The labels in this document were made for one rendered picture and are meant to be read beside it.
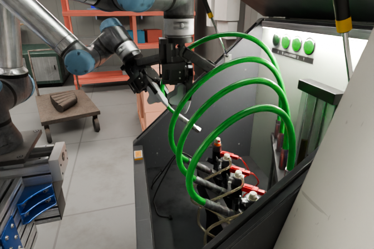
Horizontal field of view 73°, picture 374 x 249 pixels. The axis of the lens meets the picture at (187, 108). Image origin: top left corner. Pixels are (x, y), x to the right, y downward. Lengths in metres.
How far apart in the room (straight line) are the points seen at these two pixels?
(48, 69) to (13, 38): 4.69
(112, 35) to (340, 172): 0.75
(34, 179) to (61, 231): 1.17
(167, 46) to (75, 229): 1.75
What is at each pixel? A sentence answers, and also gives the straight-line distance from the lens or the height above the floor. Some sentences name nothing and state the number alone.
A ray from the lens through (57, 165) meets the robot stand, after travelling 1.02.
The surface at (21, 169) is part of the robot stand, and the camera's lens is 1.05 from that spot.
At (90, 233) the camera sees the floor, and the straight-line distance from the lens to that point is 2.11.
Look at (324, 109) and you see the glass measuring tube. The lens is 0.78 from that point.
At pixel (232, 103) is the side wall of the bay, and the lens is 1.10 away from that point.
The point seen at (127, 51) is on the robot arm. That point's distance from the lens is 0.87.
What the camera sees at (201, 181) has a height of 1.10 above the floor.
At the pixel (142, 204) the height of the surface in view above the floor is 0.95.
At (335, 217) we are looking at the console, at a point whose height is 1.22.
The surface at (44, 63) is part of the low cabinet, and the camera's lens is 5.73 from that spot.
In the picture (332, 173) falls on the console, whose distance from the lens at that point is 0.42.
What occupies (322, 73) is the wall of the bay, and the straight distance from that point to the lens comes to 0.80.
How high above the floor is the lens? 1.48
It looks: 22 degrees down
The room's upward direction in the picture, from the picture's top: straight up
